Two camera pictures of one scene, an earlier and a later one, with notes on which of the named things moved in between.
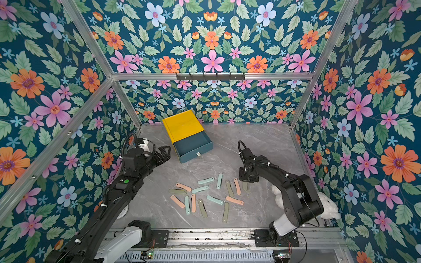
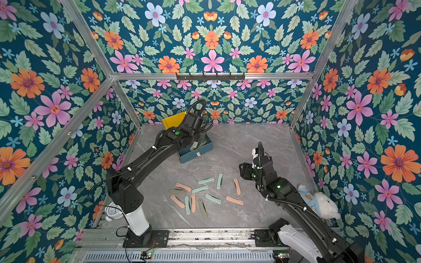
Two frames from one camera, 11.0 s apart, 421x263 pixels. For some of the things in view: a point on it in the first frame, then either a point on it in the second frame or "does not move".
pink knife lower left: [180, 204] does not move
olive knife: [226, 212] -> [193, 146]
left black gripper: [165, 157] -> [202, 135]
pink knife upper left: [185, 187] does not move
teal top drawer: [193, 146] does not move
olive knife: [203, 209] does not move
